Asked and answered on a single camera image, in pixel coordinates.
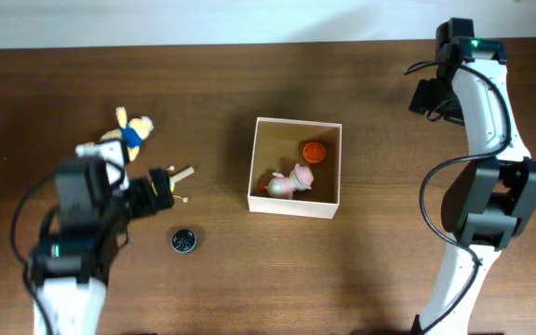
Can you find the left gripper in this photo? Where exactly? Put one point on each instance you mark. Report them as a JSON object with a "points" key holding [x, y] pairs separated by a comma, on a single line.
{"points": [[147, 191]]}

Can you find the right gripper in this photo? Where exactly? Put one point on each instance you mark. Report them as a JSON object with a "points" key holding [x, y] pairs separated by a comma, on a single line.
{"points": [[422, 97]]}

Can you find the black round spinner toy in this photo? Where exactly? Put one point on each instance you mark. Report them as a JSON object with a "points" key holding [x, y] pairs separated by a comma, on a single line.
{"points": [[184, 241]]}

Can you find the orange round spinner toy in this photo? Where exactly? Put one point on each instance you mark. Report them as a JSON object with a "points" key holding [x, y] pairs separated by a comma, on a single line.
{"points": [[314, 152]]}

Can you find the white pink duck figure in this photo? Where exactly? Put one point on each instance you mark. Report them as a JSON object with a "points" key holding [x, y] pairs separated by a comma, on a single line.
{"points": [[280, 186]]}

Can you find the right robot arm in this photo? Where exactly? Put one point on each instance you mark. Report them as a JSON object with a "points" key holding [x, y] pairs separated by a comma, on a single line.
{"points": [[491, 201]]}

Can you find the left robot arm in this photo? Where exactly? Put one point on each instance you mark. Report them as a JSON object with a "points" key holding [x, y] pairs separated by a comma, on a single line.
{"points": [[78, 240]]}

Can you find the yellow pellet drum toy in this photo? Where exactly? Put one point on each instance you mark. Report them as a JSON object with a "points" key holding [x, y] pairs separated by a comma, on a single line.
{"points": [[175, 177]]}

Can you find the yellow plush duck toy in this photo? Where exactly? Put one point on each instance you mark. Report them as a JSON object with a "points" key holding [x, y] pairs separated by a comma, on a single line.
{"points": [[133, 132]]}

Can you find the white cardboard box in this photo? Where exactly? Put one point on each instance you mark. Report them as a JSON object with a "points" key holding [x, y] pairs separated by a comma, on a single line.
{"points": [[277, 147]]}

